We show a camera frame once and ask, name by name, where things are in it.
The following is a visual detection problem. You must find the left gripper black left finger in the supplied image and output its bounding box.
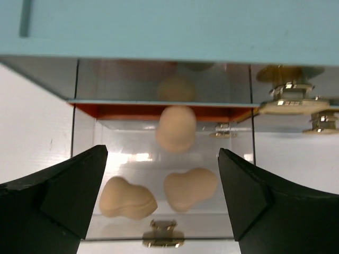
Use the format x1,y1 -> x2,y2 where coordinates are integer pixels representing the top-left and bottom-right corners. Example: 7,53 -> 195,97
1,145 -> 108,254

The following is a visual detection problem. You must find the beige makeup sponge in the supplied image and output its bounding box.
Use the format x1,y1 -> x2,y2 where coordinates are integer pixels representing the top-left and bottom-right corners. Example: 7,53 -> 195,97
155,106 -> 197,153
99,176 -> 158,220
164,168 -> 218,213

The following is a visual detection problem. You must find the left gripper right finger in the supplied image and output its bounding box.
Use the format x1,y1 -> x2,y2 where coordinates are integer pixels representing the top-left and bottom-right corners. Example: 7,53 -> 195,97
218,148 -> 338,254

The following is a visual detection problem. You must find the teal drawer organizer box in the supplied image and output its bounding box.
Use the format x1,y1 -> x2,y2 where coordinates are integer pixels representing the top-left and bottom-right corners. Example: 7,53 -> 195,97
1,1 -> 338,250

